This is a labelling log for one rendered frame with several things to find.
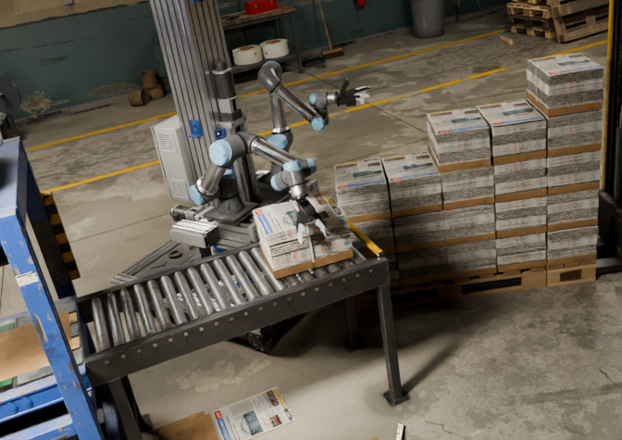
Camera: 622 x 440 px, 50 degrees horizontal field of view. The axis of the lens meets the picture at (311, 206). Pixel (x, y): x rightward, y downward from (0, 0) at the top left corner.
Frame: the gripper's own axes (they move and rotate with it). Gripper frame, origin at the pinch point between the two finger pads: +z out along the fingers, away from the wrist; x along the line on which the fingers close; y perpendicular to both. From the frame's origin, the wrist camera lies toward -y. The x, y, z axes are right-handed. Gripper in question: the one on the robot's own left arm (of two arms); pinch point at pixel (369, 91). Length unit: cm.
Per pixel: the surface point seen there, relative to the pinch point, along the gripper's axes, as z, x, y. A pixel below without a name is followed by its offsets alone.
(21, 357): -136, 184, 19
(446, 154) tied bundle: 41, 37, 25
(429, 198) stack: 30, 43, 49
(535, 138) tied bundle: 88, 29, 24
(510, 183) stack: 75, 35, 48
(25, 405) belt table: -124, 206, 22
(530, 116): 87, 23, 14
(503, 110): 74, 10, 15
